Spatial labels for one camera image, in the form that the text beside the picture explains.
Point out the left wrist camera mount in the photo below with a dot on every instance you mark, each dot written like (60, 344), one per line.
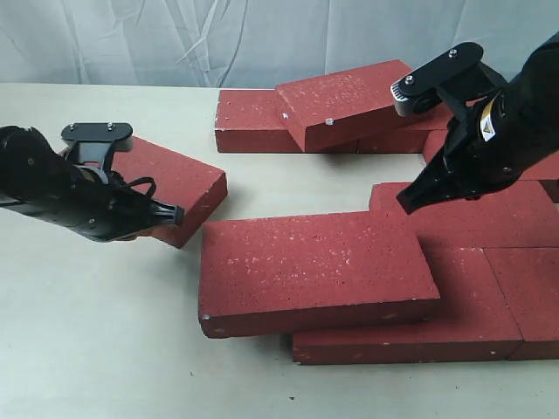
(90, 146)

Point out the front right base red brick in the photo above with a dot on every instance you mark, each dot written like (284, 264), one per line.
(528, 278)

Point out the middle row right red brick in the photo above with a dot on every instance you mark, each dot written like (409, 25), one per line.
(521, 216)

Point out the white backdrop cloth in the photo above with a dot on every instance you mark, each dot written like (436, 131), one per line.
(253, 43)

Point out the base red brick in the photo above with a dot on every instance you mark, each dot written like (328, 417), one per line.
(471, 322)
(528, 278)

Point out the red brick moved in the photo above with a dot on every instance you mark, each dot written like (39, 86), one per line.
(196, 187)

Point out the back right red brick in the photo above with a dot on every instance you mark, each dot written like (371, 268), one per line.
(406, 140)

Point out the tilted red brick on top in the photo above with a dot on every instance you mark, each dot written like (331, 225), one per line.
(340, 107)

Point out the front left base red brick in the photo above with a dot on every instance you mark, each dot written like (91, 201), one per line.
(471, 322)

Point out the back left red brick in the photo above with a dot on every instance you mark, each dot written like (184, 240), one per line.
(246, 122)

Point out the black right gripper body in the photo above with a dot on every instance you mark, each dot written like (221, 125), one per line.
(488, 151)

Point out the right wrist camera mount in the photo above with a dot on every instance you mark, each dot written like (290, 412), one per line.
(453, 78)

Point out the large front red brick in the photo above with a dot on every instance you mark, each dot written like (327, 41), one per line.
(302, 273)

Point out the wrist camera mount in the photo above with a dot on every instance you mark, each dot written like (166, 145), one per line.
(90, 146)
(453, 78)

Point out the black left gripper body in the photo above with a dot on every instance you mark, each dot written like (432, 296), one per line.
(39, 183)

